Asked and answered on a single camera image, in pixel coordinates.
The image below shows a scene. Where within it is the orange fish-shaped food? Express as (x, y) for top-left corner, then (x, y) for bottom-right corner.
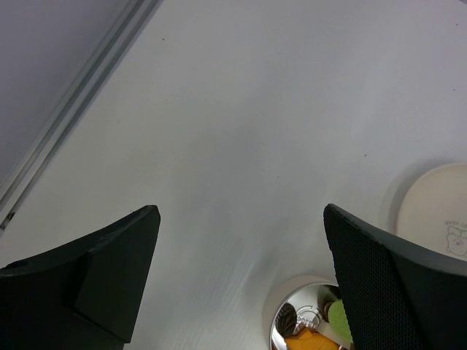
(285, 329), (339, 350)

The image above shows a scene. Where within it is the green round food piece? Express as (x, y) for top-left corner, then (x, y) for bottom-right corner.
(328, 299), (353, 343)

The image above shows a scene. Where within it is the dark brown chocolate piece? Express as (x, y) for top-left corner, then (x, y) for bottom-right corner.
(277, 303), (297, 338)

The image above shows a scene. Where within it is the cream round plate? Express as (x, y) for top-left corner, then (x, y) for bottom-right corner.
(395, 163), (466, 261)

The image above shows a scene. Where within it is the left aluminium frame post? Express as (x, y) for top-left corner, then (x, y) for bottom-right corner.
(1, 1), (160, 229)

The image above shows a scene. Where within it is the steel lunch box bowl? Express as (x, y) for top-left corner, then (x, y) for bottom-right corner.
(263, 275), (353, 349)

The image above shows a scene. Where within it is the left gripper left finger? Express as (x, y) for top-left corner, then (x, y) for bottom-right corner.
(1, 205), (161, 349)

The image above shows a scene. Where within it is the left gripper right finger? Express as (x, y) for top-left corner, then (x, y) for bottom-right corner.
(323, 204), (466, 349)

